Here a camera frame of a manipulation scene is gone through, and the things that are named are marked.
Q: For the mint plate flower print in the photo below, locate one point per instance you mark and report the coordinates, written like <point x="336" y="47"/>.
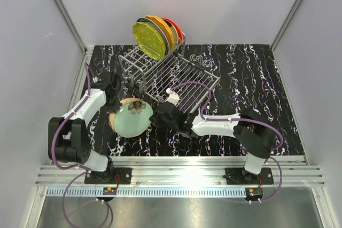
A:
<point x="132" y="119"/>

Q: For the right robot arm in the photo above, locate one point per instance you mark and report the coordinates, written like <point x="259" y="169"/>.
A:
<point x="249" y="128"/>

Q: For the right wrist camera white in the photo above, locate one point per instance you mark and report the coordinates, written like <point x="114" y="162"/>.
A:
<point x="173" y="97"/>

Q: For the left aluminium corner post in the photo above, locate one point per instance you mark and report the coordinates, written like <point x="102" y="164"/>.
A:
<point x="70" y="25"/>

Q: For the stack of plates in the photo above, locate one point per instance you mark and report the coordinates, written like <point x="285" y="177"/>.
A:
<point x="111" y="118"/>

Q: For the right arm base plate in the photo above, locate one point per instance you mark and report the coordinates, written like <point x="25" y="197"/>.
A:
<point x="239" y="176"/>

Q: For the slotted cable duct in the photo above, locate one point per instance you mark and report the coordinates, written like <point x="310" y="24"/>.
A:
<point x="148" y="192"/>

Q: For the right aluminium corner post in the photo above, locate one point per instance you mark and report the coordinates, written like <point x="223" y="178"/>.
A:
<point x="287" y="21"/>

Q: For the aluminium corner post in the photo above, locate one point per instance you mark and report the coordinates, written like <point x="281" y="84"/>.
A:
<point x="70" y="25"/>
<point x="287" y="21"/>

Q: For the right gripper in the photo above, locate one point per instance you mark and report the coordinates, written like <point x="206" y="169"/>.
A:
<point x="155" y="120"/>

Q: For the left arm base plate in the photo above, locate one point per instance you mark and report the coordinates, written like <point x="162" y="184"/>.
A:
<point x="116" y="174"/>

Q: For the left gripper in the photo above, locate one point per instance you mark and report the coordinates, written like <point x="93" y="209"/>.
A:
<point x="115" y="108"/>

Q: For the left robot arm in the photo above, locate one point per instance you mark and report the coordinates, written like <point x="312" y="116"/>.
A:
<point x="69" y="143"/>

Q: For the grey wire dish rack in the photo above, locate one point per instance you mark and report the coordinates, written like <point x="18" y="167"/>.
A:
<point x="150" y="79"/>

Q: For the aluminium rail frame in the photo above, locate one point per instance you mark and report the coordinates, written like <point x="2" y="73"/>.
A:
<point x="195" y="173"/>

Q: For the yellow dotted scalloped plate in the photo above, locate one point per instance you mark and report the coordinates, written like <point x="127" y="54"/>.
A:
<point x="165" y="29"/>

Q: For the white plate green rim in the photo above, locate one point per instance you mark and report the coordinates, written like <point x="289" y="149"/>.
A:
<point x="144" y="19"/>

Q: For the green dotted scalloped plate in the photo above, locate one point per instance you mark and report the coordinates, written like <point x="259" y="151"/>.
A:
<point x="149" y="40"/>

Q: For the orange red plate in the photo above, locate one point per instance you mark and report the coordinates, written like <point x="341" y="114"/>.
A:
<point x="180" y="34"/>

